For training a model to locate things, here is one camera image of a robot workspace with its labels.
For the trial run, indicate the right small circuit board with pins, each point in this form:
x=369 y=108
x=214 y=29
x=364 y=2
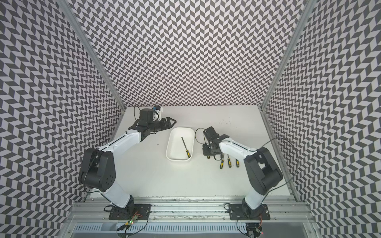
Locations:
x=254 y=230

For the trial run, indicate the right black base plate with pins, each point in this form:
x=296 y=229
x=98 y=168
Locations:
x=240 y=211

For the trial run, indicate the white plastic storage box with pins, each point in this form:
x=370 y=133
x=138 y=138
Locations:
x=175 y=149

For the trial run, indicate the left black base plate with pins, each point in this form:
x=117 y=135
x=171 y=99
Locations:
x=123 y=214

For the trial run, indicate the aluminium corner post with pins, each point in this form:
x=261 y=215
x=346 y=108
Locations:
x=307 y=11
x=66 y=9

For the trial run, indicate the aluminium front rail frame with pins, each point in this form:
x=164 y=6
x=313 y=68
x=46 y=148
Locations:
x=190 y=217

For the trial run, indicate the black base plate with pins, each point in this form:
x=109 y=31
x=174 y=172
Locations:
x=240 y=211
x=123 y=214

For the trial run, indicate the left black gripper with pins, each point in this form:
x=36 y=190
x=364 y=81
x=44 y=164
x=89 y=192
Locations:
x=167 y=125

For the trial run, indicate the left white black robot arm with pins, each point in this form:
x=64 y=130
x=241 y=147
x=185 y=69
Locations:
x=98 y=167

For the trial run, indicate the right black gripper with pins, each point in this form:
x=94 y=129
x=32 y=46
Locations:
x=205 y=152

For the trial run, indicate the left small circuit board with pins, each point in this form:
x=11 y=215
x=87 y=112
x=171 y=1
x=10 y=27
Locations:
x=130 y=222

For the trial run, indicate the yellow black handled file three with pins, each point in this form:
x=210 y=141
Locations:
x=221 y=161

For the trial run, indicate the left aluminium corner post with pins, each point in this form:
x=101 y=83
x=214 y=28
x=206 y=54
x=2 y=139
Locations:
x=66 y=9

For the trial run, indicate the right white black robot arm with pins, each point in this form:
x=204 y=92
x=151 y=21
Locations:
x=262 y=170

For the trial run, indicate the yellow black handled file four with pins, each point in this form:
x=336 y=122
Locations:
x=229 y=162

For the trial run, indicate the right aluminium corner post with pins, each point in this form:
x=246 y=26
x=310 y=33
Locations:
x=307 y=11

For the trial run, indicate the small circuit board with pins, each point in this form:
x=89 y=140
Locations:
x=130 y=222
x=254 y=230

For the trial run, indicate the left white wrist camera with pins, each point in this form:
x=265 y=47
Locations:
x=157 y=112

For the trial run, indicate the yellow black handled file two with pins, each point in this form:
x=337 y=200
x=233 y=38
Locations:
x=187 y=151

